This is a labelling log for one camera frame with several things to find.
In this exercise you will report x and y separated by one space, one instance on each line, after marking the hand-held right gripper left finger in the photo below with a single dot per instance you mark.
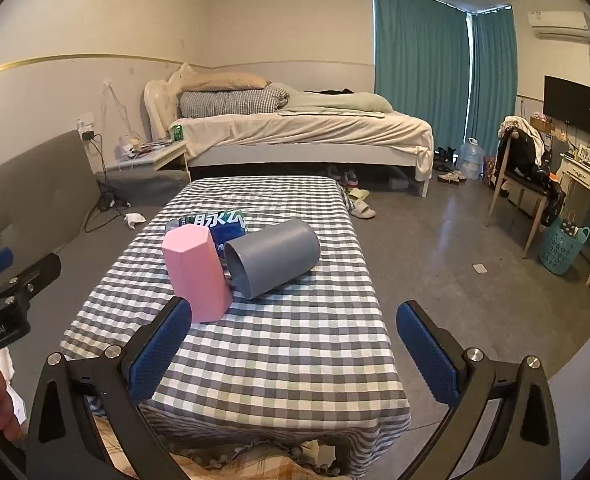
160 352

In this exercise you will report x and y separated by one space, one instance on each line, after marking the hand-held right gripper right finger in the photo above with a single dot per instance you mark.
427 355

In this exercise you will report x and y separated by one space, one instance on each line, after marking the grey round cup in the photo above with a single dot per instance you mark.
280 255

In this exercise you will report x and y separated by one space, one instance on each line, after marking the pink hexagonal cup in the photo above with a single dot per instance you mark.
195 275

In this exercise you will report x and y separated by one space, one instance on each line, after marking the grey sofa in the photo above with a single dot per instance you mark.
40 185

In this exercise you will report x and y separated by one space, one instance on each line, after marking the white paper scrap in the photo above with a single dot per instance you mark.
479 267

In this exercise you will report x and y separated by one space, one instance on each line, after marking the crumpled white tissue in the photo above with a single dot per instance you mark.
135 221

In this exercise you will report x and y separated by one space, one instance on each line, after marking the grey checkered tablecloth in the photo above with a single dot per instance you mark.
275 360

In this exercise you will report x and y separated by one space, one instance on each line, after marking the blue green labelled bottle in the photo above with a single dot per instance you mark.
230 232

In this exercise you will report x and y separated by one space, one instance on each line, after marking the white slipper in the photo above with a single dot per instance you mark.
364 210

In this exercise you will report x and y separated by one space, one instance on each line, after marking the blue laundry basket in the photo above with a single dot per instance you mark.
562 247

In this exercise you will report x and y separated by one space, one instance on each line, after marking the pale green slipper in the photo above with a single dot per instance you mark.
359 195

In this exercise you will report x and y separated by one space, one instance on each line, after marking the white nightstand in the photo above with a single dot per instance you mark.
167 152

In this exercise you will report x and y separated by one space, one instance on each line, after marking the wooden leg chair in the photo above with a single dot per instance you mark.
520 180

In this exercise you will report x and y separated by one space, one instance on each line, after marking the grey sneakers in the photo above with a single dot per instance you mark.
342 176

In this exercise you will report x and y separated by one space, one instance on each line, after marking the black shoes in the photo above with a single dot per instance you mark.
445 157

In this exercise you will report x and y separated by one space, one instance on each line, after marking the clear water jug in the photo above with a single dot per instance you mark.
471 160

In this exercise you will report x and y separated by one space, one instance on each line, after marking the black jacket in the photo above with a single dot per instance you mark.
525 152

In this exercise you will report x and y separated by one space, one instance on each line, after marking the white dressing table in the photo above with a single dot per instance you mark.
587 195

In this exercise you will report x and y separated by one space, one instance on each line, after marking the white bed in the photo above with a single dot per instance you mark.
295 157

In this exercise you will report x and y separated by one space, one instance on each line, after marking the white garment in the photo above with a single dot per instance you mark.
535 135

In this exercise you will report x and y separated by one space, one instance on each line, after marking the cream bed sheet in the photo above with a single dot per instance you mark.
300 132

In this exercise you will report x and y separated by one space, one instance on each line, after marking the folded checkered quilt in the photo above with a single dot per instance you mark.
230 102

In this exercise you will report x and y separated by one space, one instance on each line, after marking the pale green blanket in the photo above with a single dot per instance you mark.
340 102

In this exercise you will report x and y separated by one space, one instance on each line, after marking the beige pillow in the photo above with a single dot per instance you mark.
225 81

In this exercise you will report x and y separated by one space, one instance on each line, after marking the narrow teal curtain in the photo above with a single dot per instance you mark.
495 85

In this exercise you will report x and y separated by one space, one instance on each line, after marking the black television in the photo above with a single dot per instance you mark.
570 102

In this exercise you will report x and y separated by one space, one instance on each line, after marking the wide teal curtain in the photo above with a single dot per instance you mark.
420 65

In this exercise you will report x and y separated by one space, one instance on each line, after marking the white air conditioner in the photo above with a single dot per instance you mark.
559 24

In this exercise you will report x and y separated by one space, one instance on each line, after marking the wall socket with charger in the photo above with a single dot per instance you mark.
87 127

